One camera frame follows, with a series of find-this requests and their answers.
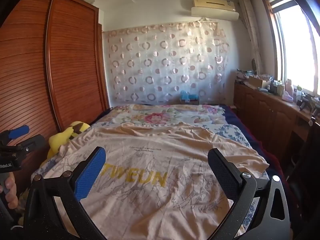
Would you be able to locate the window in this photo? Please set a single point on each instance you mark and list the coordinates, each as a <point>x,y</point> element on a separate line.
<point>300,55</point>

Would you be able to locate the black chair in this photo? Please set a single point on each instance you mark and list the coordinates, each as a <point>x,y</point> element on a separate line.
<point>312,155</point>

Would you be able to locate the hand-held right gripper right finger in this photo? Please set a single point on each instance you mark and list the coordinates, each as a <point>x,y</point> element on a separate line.
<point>222,175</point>

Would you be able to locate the window roller blind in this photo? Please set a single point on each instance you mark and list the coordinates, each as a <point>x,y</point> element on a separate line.
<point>280,1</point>

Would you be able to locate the pink floral quilt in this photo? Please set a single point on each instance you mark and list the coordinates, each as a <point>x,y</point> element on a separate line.
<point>160,116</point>

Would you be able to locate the circle-patterned sheer curtain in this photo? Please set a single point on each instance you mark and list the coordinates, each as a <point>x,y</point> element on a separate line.
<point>162,62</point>

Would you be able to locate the small black tripod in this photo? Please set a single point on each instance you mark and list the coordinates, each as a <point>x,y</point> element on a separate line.
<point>305,101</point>
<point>317,107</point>

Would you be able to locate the blue floral mattress cover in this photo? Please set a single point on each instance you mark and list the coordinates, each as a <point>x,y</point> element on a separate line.
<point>235,132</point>

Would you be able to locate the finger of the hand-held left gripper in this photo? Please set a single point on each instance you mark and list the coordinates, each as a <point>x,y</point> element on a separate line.
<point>33,142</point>
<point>18,131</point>

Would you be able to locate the light blue case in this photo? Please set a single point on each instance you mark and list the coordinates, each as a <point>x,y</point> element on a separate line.
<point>263,90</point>

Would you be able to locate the wooden cabinet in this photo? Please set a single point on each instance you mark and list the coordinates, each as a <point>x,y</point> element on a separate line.
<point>262,110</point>

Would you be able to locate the yellow plush toy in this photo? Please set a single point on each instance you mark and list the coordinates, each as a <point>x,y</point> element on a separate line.
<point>60,140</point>

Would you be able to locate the brown box with blue cloth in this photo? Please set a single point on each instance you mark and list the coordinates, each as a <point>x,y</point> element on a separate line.
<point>188,97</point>

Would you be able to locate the pile of printed packets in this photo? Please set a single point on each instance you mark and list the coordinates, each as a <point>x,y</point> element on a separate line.
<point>242,76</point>

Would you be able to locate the beige printed t-shirt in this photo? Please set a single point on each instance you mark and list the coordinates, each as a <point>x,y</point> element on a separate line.
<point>150,160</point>

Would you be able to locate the white jar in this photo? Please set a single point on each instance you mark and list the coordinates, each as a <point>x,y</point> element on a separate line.
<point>281,89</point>

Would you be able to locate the person's left hand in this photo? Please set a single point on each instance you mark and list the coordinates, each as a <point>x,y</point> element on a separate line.
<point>11,197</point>

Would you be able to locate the wooden louvred wardrobe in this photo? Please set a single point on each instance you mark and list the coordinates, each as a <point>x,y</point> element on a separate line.
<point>70,67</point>

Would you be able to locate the open cardboard box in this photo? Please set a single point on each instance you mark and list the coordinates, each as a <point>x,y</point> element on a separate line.
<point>256,82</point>

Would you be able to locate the wall air conditioner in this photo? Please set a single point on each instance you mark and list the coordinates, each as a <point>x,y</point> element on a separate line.
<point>212,3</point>

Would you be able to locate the patterned window curtain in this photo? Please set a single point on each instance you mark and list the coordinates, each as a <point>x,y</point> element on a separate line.
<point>250,30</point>

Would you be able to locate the pink plastic container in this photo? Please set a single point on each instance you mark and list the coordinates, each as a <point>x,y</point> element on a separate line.
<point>288,92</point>

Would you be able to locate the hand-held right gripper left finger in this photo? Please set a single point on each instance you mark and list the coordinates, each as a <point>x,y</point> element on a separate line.
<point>90,175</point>

